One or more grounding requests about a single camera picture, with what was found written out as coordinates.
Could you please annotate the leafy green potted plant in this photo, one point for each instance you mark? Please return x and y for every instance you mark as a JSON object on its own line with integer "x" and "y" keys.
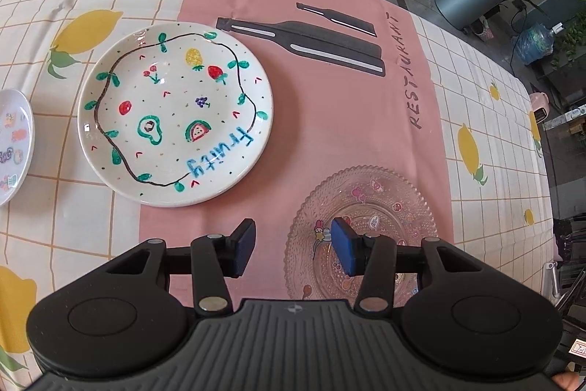
{"x": 572, "y": 38}

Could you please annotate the white sticker plate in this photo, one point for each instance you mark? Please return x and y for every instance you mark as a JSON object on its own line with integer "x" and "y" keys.
{"x": 13, "y": 143}

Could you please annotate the person's right hand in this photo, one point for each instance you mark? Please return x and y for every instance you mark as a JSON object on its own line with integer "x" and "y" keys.
{"x": 567, "y": 384}

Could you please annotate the blue water jug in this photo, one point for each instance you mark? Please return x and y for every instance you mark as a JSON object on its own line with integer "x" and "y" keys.
{"x": 535, "y": 45}

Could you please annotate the pink patterned bag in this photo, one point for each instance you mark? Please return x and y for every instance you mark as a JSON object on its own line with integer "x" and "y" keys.
{"x": 483, "y": 29}

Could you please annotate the pink small heater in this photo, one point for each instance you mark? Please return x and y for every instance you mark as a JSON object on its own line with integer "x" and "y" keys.
{"x": 540, "y": 107}

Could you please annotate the printed checked pink tablecloth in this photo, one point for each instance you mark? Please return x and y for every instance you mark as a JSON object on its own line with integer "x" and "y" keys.
{"x": 343, "y": 120}

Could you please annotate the clear glass plate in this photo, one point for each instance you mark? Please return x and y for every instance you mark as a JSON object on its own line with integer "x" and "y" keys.
{"x": 389, "y": 203}

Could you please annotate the fruit painted white plate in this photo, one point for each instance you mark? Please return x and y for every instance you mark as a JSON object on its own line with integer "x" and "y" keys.
{"x": 183, "y": 143}

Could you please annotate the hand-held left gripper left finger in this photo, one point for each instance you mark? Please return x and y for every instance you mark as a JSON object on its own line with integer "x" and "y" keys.
{"x": 242, "y": 249}

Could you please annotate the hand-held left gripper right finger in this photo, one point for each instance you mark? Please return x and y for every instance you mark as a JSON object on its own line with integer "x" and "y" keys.
{"x": 345, "y": 249}

